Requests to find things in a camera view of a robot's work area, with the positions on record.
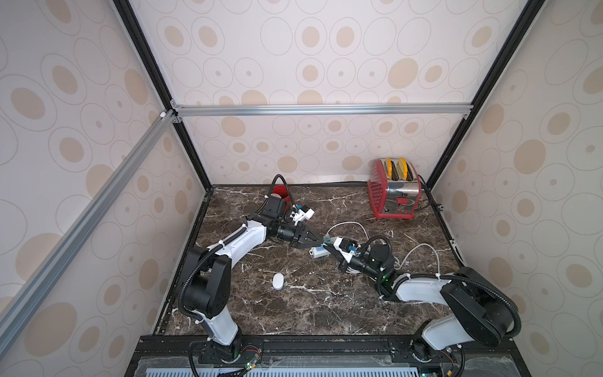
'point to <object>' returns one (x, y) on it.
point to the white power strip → (319, 251)
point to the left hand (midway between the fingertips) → (323, 243)
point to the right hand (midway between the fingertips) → (333, 241)
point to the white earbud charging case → (278, 281)
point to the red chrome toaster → (394, 188)
